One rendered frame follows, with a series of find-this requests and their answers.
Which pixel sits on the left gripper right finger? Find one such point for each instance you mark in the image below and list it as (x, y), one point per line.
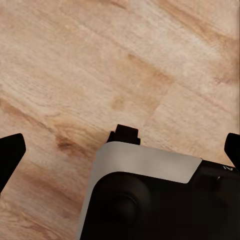
(232, 149)

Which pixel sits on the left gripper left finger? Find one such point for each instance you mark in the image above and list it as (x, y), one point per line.
(12, 149)

